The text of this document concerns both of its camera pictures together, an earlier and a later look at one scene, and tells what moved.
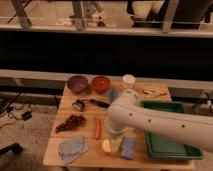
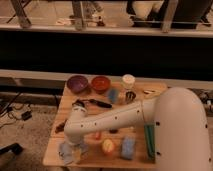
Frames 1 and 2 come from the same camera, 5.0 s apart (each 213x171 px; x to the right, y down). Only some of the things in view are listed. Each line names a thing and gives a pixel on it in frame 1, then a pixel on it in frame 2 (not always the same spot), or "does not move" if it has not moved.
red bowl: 101,83 does not move
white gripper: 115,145 to 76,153
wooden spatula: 153,93 does not move
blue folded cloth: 128,148 does not move
